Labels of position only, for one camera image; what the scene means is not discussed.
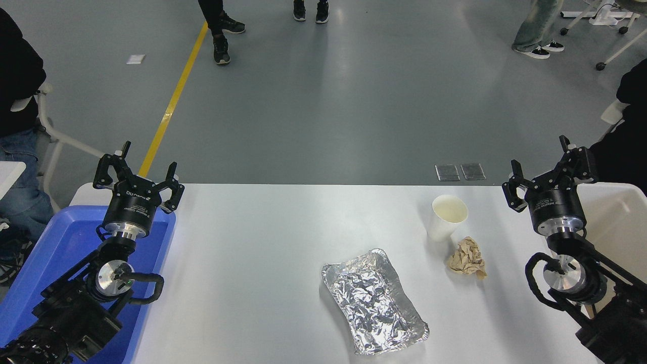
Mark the standing person's legs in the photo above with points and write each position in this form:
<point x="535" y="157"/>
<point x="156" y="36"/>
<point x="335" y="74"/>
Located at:
<point x="536" y="25"/>
<point x="221" y="48"/>

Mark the standing person's feet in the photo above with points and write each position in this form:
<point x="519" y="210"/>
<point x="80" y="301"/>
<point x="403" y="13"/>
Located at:
<point x="322" y="11"/>

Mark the white paper scrap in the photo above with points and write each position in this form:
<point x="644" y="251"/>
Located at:
<point x="136" y="59"/>

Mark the metal floor plate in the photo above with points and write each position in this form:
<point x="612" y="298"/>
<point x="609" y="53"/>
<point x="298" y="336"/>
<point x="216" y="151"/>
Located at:
<point x="447" y="172"/>
<point x="473" y="171"/>

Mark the crinkled foil tray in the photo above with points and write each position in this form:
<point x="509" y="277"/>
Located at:
<point x="374" y="303"/>

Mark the crumpled tan paper ball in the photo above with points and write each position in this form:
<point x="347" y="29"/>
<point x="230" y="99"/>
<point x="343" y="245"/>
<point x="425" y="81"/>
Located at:
<point x="467" y="259"/>

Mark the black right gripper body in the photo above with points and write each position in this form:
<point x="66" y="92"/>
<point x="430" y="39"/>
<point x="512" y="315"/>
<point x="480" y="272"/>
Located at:
<point x="553" y="202"/>

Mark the white paper cup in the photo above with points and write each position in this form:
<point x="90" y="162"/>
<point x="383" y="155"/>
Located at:
<point x="445" y="222"/>

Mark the blue plastic tray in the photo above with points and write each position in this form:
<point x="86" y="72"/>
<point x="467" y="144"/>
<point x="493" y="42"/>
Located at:
<point x="60" y="242"/>

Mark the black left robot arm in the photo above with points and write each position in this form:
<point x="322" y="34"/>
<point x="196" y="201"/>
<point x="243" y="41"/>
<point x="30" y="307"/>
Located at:
<point x="76" y="308"/>

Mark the white wheeled chair base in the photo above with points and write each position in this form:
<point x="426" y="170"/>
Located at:
<point x="611" y="19"/>

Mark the large pale bin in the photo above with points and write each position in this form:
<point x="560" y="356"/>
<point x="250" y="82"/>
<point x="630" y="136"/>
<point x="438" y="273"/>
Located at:
<point x="616" y="222"/>

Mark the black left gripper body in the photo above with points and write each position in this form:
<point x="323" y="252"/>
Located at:
<point x="132" y="205"/>

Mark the small white table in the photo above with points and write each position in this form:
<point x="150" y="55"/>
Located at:
<point x="10" y="177"/>

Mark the person in dark clothes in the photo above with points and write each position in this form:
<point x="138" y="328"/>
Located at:
<point x="627" y="146"/>

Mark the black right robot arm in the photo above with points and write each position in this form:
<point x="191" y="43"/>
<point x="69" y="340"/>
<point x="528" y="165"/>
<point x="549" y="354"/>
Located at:
<point x="606" y="313"/>

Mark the white tube frame chair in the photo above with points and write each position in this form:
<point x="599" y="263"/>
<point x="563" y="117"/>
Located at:
<point x="76" y="142"/>

